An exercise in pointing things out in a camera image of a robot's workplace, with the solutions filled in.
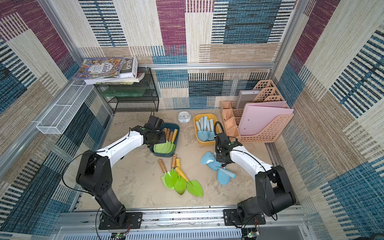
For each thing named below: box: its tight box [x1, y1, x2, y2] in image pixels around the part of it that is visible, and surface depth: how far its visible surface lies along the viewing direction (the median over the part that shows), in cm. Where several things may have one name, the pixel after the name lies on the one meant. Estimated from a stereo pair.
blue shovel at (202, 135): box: [197, 116, 209, 142], surface depth 106 cm
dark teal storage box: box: [149, 122, 180, 158], surface depth 97 cm
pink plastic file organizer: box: [221, 79, 294, 144], surface depth 97 cm
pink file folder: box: [238, 101, 294, 136], surface depth 88 cm
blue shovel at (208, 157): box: [200, 151, 217, 165], surface depth 96 cm
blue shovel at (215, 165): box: [207, 159, 224, 171], surface depth 93 cm
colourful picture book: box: [72, 57, 125, 79], surface depth 83 cm
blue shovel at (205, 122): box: [204, 116, 208, 131], surface depth 110 cm
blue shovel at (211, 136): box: [208, 119, 215, 141], surface depth 108 cm
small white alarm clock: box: [177, 111, 192, 123], surface depth 115 cm
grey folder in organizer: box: [237, 89, 261, 109], surface depth 105 cm
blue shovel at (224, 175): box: [217, 167, 237, 185], surface depth 86 cm
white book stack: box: [83, 57, 145, 85], surface depth 83 cm
